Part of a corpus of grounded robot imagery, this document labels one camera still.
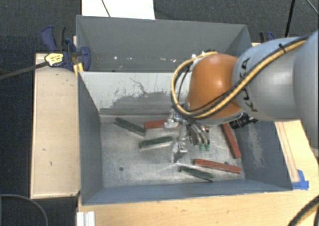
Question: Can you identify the grey metal bin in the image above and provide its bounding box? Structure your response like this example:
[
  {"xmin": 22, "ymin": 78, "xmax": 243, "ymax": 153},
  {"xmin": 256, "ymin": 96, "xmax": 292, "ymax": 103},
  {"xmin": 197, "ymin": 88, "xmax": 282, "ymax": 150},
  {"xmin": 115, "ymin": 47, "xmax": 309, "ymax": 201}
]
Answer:
[{"xmin": 75, "ymin": 14, "xmax": 294, "ymax": 206}]

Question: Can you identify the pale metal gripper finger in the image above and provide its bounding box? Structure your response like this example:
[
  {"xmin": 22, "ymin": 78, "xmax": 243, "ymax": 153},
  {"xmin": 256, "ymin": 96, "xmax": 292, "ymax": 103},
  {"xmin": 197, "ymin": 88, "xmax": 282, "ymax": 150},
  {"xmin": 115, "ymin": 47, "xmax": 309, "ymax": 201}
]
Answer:
[
  {"xmin": 170, "ymin": 142, "xmax": 179, "ymax": 164},
  {"xmin": 175, "ymin": 142, "xmax": 188, "ymax": 163}
]

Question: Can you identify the red-brown flat block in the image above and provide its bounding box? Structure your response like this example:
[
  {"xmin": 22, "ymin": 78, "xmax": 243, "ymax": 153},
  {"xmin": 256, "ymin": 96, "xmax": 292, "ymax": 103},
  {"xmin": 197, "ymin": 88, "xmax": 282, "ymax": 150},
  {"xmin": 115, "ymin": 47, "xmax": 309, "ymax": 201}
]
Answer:
[
  {"xmin": 192, "ymin": 158, "xmax": 243, "ymax": 174},
  {"xmin": 143, "ymin": 119, "xmax": 167, "ymax": 130},
  {"xmin": 221, "ymin": 122, "xmax": 243, "ymax": 159}
]

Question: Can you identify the pale wood board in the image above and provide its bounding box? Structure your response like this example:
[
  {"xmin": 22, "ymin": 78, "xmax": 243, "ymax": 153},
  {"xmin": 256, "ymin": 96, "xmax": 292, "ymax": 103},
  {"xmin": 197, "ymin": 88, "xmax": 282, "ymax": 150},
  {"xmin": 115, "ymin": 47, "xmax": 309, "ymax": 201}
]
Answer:
[{"xmin": 29, "ymin": 52, "xmax": 82, "ymax": 200}]

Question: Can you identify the dark green flat block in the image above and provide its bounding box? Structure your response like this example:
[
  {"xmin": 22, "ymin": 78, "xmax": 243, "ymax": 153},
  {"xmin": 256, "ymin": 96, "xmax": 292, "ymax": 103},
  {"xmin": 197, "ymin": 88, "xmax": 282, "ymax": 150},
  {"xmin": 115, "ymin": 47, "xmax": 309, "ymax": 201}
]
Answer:
[
  {"xmin": 138, "ymin": 136, "xmax": 174, "ymax": 149},
  {"xmin": 178, "ymin": 166, "xmax": 215, "ymax": 182},
  {"xmin": 114, "ymin": 117, "xmax": 148, "ymax": 137}
]

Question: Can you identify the black cylinder on white bracket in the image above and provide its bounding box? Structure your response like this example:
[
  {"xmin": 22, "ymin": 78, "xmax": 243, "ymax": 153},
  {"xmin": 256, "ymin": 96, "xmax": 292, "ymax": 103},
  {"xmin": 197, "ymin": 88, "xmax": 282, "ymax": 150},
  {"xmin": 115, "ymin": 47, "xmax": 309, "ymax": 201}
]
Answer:
[{"xmin": 229, "ymin": 112, "xmax": 259, "ymax": 130}]

